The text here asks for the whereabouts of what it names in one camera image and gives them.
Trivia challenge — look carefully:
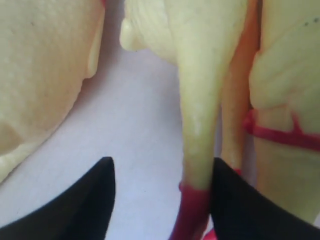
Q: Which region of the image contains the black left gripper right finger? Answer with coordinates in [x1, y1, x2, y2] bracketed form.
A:
[211, 157, 320, 240]

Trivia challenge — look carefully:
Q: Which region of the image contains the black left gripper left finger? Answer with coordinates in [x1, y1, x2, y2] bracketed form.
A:
[0, 157, 116, 240]

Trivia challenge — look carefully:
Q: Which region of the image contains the whole rubber chicken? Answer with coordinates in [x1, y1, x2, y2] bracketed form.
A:
[245, 0, 320, 223]
[0, 0, 106, 180]

